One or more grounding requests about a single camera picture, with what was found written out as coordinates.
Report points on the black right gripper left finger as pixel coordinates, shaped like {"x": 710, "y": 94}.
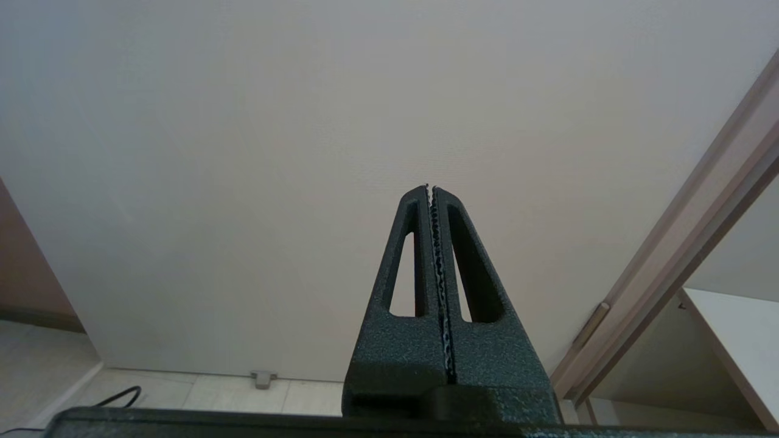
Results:
{"x": 395, "y": 359}

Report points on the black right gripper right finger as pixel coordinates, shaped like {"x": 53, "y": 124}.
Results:
{"x": 493, "y": 359}

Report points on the small metal floor door stop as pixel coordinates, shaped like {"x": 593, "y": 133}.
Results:
{"x": 263, "y": 379}

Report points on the white room door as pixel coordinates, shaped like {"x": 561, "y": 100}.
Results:
{"x": 274, "y": 152}

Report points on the dark baseboard strip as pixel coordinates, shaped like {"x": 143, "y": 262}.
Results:
{"x": 42, "y": 319}

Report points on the small metal frame hinge plate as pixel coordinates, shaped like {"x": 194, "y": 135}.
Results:
{"x": 591, "y": 325}

